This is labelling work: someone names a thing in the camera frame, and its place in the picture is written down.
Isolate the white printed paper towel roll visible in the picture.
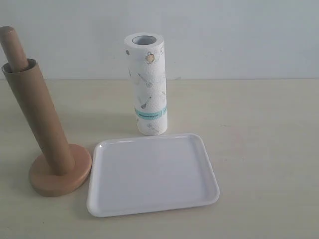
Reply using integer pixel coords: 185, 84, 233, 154
125, 32, 168, 136

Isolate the brown cardboard tube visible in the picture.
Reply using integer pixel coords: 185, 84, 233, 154
2, 59, 75, 175

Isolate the wooden paper towel holder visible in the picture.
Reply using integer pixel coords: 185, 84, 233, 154
0, 26, 92, 197

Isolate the white rectangular plastic tray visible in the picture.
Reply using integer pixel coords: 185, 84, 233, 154
87, 133, 220, 218

